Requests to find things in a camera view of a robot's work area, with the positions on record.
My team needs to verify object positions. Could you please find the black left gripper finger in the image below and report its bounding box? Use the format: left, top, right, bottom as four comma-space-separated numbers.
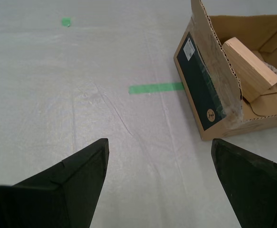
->
0, 138, 110, 228
211, 138, 277, 228

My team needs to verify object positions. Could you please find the speckled pink granite rock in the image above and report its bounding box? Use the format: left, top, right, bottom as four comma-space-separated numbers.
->
264, 60, 277, 80

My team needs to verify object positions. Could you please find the light wooden block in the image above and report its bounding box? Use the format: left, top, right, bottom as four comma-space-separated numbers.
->
222, 37, 277, 104

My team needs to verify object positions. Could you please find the brown cardboard box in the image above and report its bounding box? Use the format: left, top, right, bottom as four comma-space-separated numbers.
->
173, 0, 277, 142

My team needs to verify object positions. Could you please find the white plastic table cover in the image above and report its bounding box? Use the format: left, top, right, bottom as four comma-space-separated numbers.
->
0, 0, 277, 228

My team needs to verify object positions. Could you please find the long green tape strip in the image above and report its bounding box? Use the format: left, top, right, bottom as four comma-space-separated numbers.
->
128, 81, 185, 95

